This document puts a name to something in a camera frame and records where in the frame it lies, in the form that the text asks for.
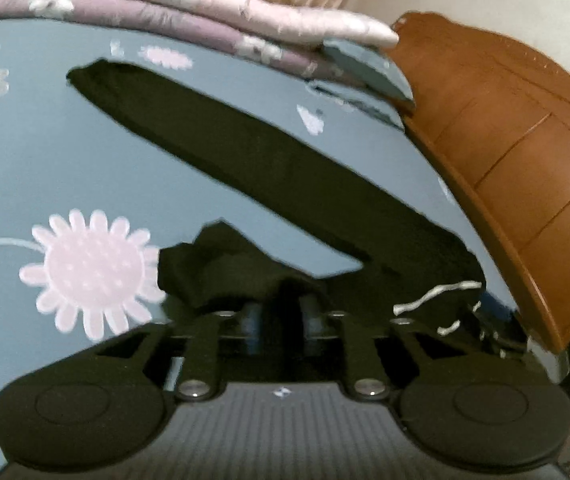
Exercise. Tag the black pants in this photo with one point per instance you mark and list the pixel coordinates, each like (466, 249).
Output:
(265, 160)

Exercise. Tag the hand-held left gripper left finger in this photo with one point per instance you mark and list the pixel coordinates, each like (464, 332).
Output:
(252, 322)

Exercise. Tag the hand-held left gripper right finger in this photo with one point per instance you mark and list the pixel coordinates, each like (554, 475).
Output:
(311, 322)

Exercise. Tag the blue pillow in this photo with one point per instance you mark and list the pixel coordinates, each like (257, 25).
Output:
(360, 105)
(370, 67)

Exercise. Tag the wooden headboard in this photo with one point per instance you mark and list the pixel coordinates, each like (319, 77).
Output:
(515, 135)

